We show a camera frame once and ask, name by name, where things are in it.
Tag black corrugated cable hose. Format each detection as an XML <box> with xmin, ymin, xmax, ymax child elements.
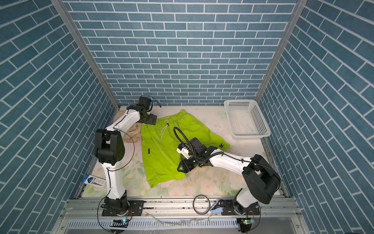
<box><xmin>173</xmin><ymin>126</ymin><xmax>199</xmax><ymax>164</ymax></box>

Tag blue white paper box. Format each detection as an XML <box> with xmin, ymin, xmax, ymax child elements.
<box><xmin>81</xmin><ymin>175</ymin><xmax>108</xmax><ymax>191</ymax></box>

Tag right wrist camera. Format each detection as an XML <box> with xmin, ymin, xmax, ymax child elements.
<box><xmin>177</xmin><ymin>143</ymin><xmax>193</xmax><ymax>159</ymax></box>

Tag black coiled cable loop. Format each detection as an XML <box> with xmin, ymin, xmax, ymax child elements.
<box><xmin>192</xmin><ymin>195</ymin><xmax>211</xmax><ymax>216</ymax></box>

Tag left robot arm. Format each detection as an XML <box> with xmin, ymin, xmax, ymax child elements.
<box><xmin>94</xmin><ymin>95</ymin><xmax>157</xmax><ymax>212</ymax></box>

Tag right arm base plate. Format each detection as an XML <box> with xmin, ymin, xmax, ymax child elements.
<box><xmin>218</xmin><ymin>199</ymin><xmax>260</xmax><ymax>216</ymax></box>

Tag white plastic basket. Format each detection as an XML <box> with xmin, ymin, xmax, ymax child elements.
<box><xmin>224</xmin><ymin>99</ymin><xmax>271</xmax><ymax>140</ymax></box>

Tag lime green shorts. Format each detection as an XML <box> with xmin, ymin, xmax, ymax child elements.
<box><xmin>141</xmin><ymin>110</ymin><xmax>230</xmax><ymax>188</ymax></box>

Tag white slotted cable duct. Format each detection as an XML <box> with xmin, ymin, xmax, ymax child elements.
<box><xmin>67</xmin><ymin>218</ymin><xmax>239</xmax><ymax>231</ymax></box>

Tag beige shorts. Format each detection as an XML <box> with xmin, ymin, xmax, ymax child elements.
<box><xmin>113</xmin><ymin>110</ymin><xmax>142</xmax><ymax>143</ymax></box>

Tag aluminium front rail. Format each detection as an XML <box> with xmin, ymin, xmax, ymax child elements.
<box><xmin>52</xmin><ymin>196</ymin><xmax>308</xmax><ymax>234</ymax></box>

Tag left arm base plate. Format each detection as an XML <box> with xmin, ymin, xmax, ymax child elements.
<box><xmin>100</xmin><ymin>200</ymin><xmax>145</xmax><ymax>217</ymax></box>

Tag blue white connector plug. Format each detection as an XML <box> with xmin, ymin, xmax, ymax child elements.
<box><xmin>210</xmin><ymin>207</ymin><xmax>223</xmax><ymax>215</ymax></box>

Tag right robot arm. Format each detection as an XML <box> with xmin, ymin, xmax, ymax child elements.
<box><xmin>177</xmin><ymin>138</ymin><xmax>281</xmax><ymax>208</ymax></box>

